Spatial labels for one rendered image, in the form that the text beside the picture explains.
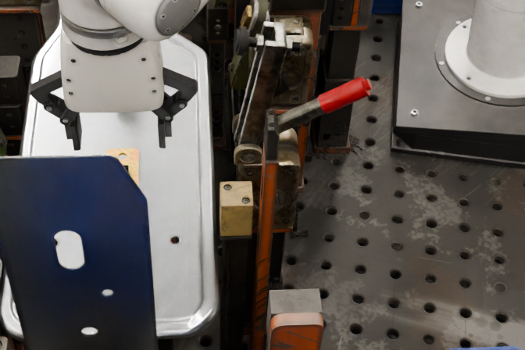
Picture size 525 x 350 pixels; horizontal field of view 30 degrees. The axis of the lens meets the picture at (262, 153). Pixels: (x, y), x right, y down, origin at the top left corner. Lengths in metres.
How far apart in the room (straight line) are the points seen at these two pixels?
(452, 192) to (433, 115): 0.12
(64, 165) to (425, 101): 0.95
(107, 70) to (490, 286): 0.71
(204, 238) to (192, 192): 0.07
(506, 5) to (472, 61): 0.15
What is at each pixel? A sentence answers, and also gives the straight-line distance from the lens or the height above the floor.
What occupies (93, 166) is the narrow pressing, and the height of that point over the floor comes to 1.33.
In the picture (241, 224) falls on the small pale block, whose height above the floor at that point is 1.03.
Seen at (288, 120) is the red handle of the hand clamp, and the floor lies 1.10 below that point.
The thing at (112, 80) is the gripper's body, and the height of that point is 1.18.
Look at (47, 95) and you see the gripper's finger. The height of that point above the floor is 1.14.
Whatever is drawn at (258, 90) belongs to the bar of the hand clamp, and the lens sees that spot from 0.99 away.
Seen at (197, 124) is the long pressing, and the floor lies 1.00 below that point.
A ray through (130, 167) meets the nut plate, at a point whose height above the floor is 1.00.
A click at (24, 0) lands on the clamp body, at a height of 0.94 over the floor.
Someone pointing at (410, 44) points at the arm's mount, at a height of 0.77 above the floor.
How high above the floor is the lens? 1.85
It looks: 48 degrees down
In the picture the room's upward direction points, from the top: 4 degrees clockwise
